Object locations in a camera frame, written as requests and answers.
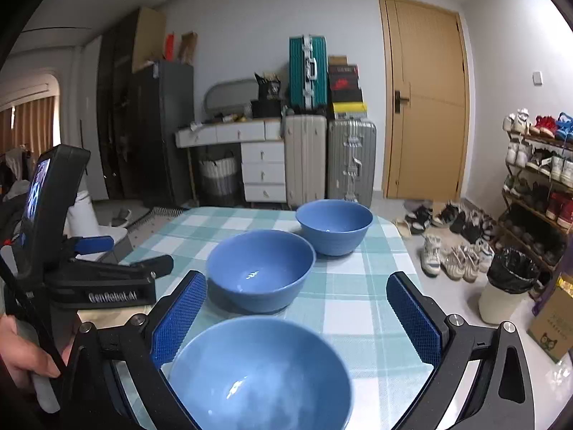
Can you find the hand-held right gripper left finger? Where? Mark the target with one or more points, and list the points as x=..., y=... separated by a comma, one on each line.
x=179, y=318

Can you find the cardboard box with green print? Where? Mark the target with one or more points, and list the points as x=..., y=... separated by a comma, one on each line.
x=553, y=322

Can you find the black red shoe box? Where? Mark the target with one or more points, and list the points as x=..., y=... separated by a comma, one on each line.
x=344, y=83

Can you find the oval mirror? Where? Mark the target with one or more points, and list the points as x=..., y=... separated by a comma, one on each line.
x=228, y=96

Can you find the pile of worn sneakers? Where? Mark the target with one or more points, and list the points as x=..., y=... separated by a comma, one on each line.
x=456, y=260

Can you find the white paper roll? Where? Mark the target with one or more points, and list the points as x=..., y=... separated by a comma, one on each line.
x=83, y=215

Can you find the yellow black box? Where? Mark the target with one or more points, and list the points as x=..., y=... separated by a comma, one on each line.
x=349, y=107

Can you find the wooden door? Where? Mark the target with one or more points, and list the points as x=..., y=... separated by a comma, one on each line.
x=425, y=98

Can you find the person's left hand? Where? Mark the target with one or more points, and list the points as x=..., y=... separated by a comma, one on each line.
x=22, y=354

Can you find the white light switch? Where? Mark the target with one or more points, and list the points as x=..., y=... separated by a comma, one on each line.
x=537, y=78

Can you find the dark wardrobe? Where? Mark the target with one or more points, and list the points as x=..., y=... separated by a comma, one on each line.
x=116, y=121

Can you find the wooden shoe rack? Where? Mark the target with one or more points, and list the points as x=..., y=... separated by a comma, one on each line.
x=550, y=142

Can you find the teal checked tablecloth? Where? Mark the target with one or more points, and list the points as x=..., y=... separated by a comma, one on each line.
x=358, y=286

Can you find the teal suitcase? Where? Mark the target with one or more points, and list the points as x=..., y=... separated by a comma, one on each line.
x=297, y=71

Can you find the silver suitcase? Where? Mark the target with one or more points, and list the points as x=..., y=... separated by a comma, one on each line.
x=351, y=161

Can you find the dotted rug with striped edge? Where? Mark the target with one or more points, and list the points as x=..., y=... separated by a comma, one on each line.
x=165, y=211

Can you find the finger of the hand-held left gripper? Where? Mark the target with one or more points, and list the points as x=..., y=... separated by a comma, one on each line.
x=134, y=266
x=96, y=245

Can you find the woven laundry basket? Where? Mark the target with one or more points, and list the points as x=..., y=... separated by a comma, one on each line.
x=218, y=181

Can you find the black refrigerator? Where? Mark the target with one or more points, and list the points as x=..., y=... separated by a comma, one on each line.
x=165, y=134

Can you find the beige suitcase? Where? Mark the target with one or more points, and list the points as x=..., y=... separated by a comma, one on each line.
x=304, y=161

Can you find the white trash bin black bag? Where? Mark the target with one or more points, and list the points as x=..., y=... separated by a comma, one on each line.
x=497, y=304

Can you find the plain cardboard box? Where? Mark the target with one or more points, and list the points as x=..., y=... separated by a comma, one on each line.
x=150, y=36

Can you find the white drawer dresser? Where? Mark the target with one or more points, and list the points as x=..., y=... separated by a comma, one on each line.
x=263, y=165

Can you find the blue bowl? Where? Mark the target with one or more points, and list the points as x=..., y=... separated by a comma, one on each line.
x=268, y=385
x=259, y=268
x=333, y=228

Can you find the red package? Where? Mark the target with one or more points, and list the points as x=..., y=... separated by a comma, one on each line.
x=169, y=47

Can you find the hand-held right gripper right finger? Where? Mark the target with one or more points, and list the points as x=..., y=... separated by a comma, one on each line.
x=414, y=318

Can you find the brown curtain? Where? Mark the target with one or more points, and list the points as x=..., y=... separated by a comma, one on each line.
x=31, y=125

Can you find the brown paper bag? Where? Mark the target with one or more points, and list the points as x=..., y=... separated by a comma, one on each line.
x=188, y=49

